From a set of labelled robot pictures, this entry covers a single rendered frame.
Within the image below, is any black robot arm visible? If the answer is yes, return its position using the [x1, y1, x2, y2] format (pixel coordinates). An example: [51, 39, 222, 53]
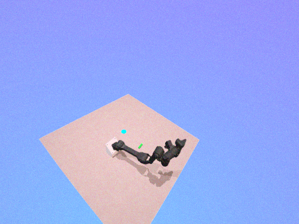
[112, 140, 175, 167]

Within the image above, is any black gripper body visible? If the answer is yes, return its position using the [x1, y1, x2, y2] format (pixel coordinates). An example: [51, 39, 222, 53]
[168, 139, 185, 158]

